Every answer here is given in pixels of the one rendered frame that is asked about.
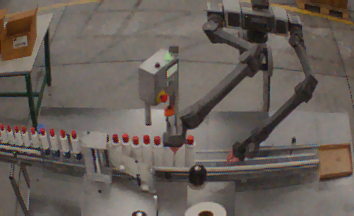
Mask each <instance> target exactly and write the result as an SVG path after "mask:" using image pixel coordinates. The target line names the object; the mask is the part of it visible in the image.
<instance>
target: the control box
mask: <svg viewBox="0 0 354 216"><path fill-rule="evenodd" d="M166 54H169V51H166V50H164V49H163V48H162V49H160V50H159V51H158V52H157V53H155V54H154V55H153V56H151V57H150V58H149V59H148V60H147V61H145V62H144V63H142V64H141V65H140V66H139V77H138V86H139V99H141V100H143V101H145V102H147V103H149V104H151V105H153V106H157V105H158V104H159V103H160V102H161V100H160V99H159V97H160V96H161V95H164V94H166V95H168V96H169V95H170V94H171V93H172V92H173V91H174V90H175V89H176V88H177V87H178V86H179V58H178V57H177V56H175V55H174V54H172V56H170V57H171V59H170V60H165V59H164V58H165V55H166ZM177 60H178V70H177V71H176V72H175V73H173V74H172V75H175V74H176V73H177V72H178V79H176V80H175V81H174V82H173V83H172V84H171V85H170V86H168V87H167V88H166V81H167V80H169V79H170V77H171V76H172V75H170V77H169V78H167V79H166V69H167V68H168V67H169V66H171V65H172V64H173V63H174V62H175V61H177ZM156 62H160V67H159V68H155V63H156Z"/></svg>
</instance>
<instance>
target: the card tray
mask: <svg viewBox="0 0 354 216"><path fill-rule="evenodd" d="M318 158H319V179H323V178H328V177H330V178H332V177H337V176H343V175H348V174H349V175H351V174H352V173H353V160H352V159H353V158H352V149H351V143H346V144H345V143H339V144H330V145H325V144H323V145H320V148H318Z"/></svg>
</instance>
